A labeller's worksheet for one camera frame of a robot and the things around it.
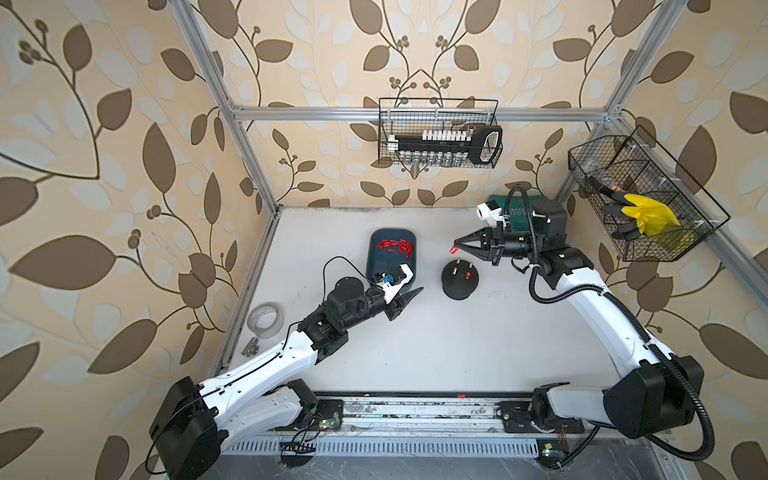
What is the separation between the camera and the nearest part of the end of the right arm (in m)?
0.62

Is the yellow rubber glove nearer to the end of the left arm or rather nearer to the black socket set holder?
the black socket set holder

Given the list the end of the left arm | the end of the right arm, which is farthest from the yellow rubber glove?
the end of the left arm

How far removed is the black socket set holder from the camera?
822 millimetres

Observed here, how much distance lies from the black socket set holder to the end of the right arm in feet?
1.01
